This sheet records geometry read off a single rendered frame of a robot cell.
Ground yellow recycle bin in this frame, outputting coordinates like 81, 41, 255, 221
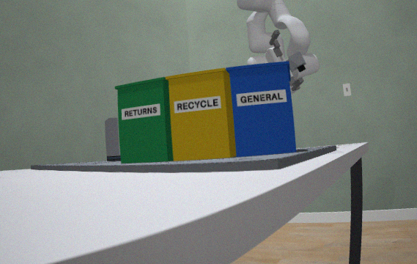
166, 68, 236, 161

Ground blue bin labelled general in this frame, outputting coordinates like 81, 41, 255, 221
226, 61, 296, 157

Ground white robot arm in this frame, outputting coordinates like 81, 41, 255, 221
237, 0, 320, 80

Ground green returns bin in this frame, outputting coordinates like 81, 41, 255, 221
115, 77, 174, 164

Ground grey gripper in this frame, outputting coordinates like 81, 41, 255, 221
265, 30, 304, 94

